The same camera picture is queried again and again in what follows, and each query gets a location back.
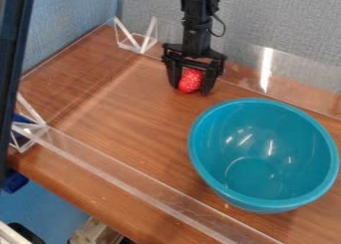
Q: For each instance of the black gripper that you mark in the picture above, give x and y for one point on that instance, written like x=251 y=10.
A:
x=176 y=58

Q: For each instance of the white black object below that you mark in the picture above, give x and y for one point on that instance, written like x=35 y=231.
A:
x=13 y=233

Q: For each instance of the blue plastic bowl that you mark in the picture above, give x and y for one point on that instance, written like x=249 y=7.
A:
x=263 y=154

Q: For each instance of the clear acrylic back barrier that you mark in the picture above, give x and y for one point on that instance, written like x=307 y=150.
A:
x=283 y=76

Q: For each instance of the dark blue frame post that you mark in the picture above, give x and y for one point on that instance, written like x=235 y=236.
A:
x=15 y=18

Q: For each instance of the red strawberry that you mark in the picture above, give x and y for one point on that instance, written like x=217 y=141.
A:
x=190 y=81

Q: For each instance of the blue clamp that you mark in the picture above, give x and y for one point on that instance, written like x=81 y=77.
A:
x=15 y=179

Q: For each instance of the clear acrylic left barrier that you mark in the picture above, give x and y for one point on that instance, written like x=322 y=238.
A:
x=57 y=84

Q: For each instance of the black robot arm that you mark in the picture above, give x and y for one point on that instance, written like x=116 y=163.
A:
x=194 y=53

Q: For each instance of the grey box under table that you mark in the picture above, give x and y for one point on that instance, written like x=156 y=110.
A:
x=95 y=232

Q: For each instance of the clear acrylic front barrier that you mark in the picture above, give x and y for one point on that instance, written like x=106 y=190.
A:
x=147 y=210

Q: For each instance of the clear acrylic barrier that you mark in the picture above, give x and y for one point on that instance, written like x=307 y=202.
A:
x=283 y=76
x=57 y=84
x=147 y=210

